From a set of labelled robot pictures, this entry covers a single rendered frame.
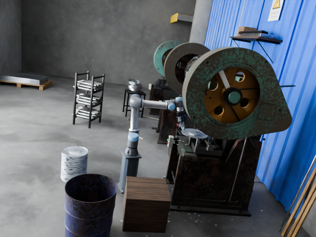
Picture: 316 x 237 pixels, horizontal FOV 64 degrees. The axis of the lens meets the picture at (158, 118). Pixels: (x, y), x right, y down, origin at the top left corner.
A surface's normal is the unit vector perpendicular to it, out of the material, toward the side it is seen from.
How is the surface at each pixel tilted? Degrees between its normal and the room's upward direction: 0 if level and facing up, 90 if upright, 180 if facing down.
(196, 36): 90
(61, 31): 90
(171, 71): 90
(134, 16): 90
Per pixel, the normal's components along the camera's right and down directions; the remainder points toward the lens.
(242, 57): 0.08, 0.31
